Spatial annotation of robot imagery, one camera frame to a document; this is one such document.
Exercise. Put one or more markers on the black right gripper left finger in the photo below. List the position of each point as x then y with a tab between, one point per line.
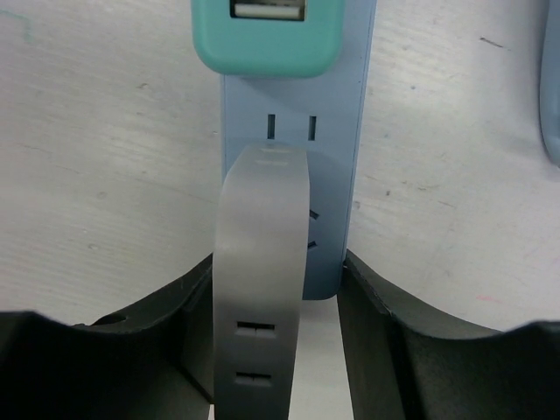
149	360

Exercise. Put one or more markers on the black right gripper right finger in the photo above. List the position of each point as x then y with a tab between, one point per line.
406	359

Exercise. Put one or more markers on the white plug adapter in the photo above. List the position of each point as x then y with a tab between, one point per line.
259	265

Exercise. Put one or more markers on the teal usb charger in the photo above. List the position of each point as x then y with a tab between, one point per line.
296	39

